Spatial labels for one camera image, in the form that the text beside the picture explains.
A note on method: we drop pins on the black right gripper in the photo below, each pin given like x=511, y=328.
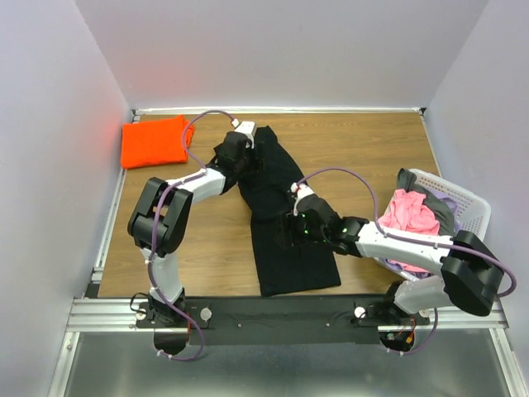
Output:
x=291, y=222

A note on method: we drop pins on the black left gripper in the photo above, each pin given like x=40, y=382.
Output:
x=251, y=153

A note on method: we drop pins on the black t-shirt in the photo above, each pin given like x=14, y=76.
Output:
x=267, y=195

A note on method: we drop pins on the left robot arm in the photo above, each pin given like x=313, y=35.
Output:
x=160, y=218

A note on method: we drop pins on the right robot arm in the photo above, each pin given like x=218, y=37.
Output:
x=462, y=271

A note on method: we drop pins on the folded orange t-shirt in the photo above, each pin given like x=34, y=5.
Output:
x=158, y=142

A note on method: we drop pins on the pink t-shirt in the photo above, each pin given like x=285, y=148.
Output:
x=407, y=212

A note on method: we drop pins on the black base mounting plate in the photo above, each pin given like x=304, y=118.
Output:
x=280, y=320

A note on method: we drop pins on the dark grey t-shirt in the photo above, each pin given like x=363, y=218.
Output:
x=442, y=206

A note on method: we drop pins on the white plastic laundry basket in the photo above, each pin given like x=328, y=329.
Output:
x=472, y=213

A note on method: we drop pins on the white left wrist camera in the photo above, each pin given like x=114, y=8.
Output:
x=247, y=128

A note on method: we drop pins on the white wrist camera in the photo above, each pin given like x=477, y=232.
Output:
x=300, y=191
x=247, y=128

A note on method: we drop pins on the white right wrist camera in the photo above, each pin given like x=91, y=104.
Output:
x=300, y=191

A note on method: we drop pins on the aluminium frame rail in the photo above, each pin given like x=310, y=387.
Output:
x=115, y=315

